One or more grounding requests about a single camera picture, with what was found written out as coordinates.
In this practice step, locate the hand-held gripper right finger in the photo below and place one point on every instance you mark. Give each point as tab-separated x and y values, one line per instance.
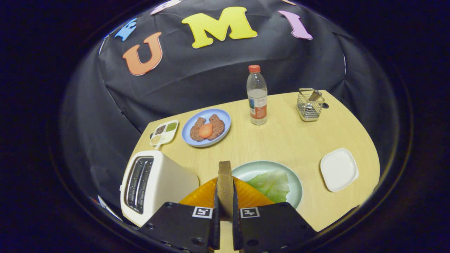
237	232

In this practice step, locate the white divided seasoning tray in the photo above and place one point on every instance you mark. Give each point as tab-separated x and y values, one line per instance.
164	133

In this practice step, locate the red tomato slice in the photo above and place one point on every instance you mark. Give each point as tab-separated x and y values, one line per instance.
205	130

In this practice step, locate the cream white toaster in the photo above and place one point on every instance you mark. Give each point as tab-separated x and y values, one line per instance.
168	182

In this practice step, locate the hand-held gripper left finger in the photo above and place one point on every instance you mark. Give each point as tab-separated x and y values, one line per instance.
215	232

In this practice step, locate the green lettuce leaf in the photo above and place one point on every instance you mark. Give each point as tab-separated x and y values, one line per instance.
270	184

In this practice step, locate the pale green round plate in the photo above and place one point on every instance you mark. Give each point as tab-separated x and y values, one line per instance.
251	169

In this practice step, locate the clear bottle with red cap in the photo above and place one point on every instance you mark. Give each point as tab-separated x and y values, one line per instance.
257	102

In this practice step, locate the metal utensil in basket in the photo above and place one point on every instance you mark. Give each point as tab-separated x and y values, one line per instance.
314	95

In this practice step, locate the white square plate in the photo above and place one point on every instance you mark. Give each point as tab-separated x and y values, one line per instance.
339	170

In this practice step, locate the brown meat patty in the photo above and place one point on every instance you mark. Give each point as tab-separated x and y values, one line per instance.
196	131
218	126

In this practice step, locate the brown bread slice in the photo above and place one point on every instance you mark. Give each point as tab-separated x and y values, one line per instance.
225	189

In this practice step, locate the blue round plate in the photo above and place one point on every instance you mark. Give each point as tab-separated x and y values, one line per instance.
225	117

